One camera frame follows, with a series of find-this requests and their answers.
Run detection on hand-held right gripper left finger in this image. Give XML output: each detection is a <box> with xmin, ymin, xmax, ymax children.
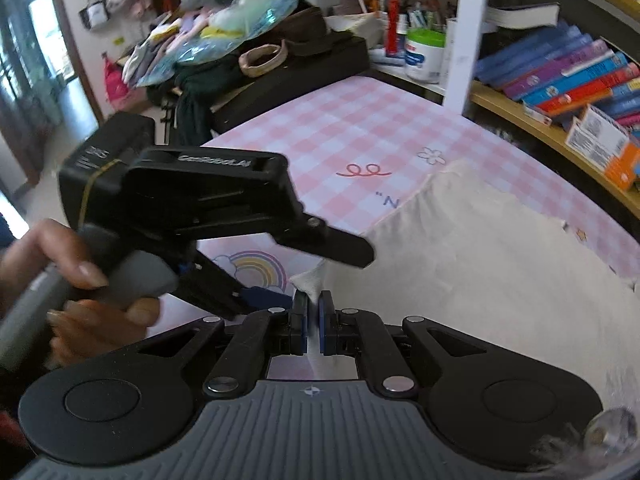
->
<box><xmin>142</xmin><ymin>291</ymin><xmax>309</xmax><ymax>398</ymax></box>

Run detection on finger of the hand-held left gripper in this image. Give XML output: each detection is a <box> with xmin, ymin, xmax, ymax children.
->
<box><xmin>177</xmin><ymin>247</ymin><xmax>294</xmax><ymax>322</ymax></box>
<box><xmin>270</xmin><ymin>212</ymin><xmax>376</xmax><ymax>269</ymax></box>

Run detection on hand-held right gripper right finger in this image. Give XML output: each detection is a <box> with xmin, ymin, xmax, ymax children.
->
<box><xmin>318</xmin><ymin>290</ymin><xmax>488</xmax><ymax>398</ymax></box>

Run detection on cream t-shirt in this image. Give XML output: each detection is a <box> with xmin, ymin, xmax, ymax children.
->
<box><xmin>287</xmin><ymin>159</ymin><xmax>640</xmax><ymax>466</ymax></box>

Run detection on person's left hand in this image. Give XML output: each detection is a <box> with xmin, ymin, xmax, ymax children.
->
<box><xmin>0</xmin><ymin>217</ymin><xmax>161</xmax><ymax>368</ymax></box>

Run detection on pink bag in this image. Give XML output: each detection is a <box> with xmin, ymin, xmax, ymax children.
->
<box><xmin>102</xmin><ymin>52</ymin><xmax>132</xmax><ymax>111</ymax></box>

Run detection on pink checked tablecloth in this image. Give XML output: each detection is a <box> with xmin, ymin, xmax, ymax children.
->
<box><xmin>197</xmin><ymin>74</ymin><xmax>640</xmax><ymax>381</ymax></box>

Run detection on beige hair band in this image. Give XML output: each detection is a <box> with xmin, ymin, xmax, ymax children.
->
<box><xmin>239</xmin><ymin>44</ymin><xmax>288</xmax><ymax>78</ymax></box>

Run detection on dark bag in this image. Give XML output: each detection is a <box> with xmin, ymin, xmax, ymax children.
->
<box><xmin>145</xmin><ymin>5</ymin><xmax>371</xmax><ymax>146</ymax></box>

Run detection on glass door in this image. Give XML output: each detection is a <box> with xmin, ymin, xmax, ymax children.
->
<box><xmin>0</xmin><ymin>0</ymin><xmax>101</xmax><ymax>186</ymax></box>

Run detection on clear plastic bag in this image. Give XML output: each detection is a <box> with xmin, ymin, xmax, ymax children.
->
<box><xmin>165</xmin><ymin>0</ymin><xmax>301</xmax><ymax>66</ymax></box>

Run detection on white tub with green lid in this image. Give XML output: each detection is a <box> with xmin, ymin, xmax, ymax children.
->
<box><xmin>405</xmin><ymin>27</ymin><xmax>447</xmax><ymax>83</ymax></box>

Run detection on wooden bookshelf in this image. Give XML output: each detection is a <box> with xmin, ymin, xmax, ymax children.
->
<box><xmin>460</xmin><ymin>0</ymin><xmax>640</xmax><ymax>241</ymax></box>

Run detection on red bottle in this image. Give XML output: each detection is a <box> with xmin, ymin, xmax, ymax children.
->
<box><xmin>384</xmin><ymin>0</ymin><xmax>407</xmax><ymax>58</ymax></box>

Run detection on white cloth bag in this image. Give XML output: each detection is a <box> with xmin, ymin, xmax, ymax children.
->
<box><xmin>325</xmin><ymin>12</ymin><xmax>386</xmax><ymax>36</ymax></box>

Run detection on white shelf unit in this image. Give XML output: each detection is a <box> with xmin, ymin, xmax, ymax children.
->
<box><xmin>442</xmin><ymin>0</ymin><xmax>493</xmax><ymax>111</ymax></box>

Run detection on bunch of pens and brushes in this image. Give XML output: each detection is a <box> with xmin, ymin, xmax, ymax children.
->
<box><xmin>357</xmin><ymin>0</ymin><xmax>456</xmax><ymax>31</ymax></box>

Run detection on orange and white box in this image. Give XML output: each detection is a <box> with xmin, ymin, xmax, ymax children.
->
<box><xmin>605</xmin><ymin>142</ymin><xmax>640</xmax><ymax>191</ymax></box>
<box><xmin>565</xmin><ymin>105</ymin><xmax>631</xmax><ymax>171</ymax></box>

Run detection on row of colourful books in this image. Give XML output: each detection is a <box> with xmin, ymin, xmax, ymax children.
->
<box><xmin>472</xmin><ymin>20</ymin><xmax>640</xmax><ymax>133</ymax></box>

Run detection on thick dark book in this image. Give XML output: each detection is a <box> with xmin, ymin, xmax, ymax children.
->
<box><xmin>485</xmin><ymin>2</ymin><xmax>561</xmax><ymax>28</ymax></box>

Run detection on hanging wall bags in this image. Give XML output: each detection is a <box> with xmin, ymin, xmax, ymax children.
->
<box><xmin>77</xmin><ymin>0</ymin><xmax>151</xmax><ymax>31</ymax></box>

